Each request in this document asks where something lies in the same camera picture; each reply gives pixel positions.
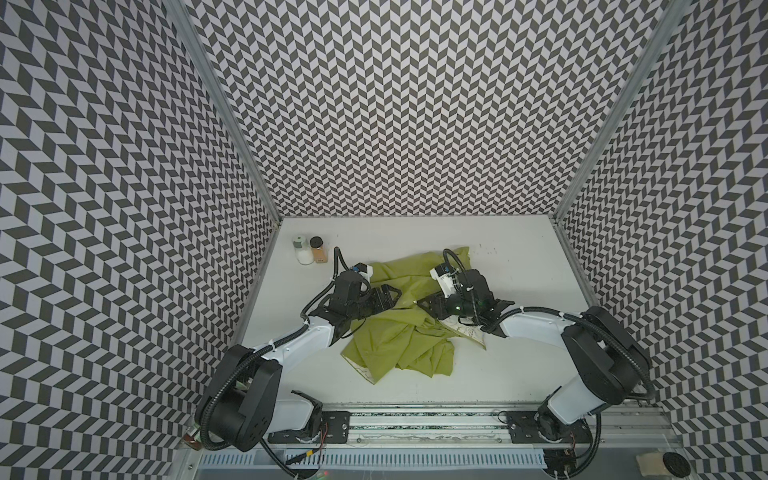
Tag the aluminium corner post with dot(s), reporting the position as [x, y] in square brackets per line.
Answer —
[671, 17]
[188, 36]

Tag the white spice jar green lid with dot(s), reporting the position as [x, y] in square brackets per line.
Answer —
[302, 250]

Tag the aluminium left corner post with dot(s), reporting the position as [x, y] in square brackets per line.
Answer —
[188, 36]

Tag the brown sauce bottle green label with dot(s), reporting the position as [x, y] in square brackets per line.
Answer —
[192, 441]

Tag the black round puck on sponge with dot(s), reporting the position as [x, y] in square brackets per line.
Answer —
[664, 464]

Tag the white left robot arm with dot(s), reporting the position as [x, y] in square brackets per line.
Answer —
[243, 403]

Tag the green and cream printed jacket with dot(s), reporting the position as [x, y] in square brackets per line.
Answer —
[406, 337]

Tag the orange spice jar black lid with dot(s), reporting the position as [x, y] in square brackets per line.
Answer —
[318, 249]

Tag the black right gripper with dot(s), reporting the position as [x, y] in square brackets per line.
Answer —
[442, 303]

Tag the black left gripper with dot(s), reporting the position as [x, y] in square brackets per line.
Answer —
[372, 297]

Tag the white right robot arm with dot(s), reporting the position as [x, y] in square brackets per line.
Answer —
[611, 366]

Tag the metal base rail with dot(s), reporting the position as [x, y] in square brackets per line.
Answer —
[491, 425]

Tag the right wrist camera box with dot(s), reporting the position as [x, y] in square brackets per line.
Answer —
[445, 276]

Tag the aluminium right corner post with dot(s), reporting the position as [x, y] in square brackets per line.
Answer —
[671, 17]

